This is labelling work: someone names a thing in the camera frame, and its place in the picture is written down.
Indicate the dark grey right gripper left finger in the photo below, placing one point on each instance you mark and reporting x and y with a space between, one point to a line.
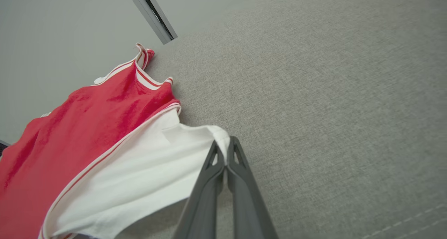
202 207

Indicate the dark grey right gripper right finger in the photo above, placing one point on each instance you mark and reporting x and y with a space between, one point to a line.
248 207

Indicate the red shorts with white stripes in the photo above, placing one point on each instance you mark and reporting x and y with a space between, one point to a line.
87 144

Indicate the dark panel with pale edge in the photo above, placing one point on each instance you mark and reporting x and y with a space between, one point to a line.
2 147

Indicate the grey aluminium wall profile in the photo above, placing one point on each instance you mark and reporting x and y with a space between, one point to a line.
148 12

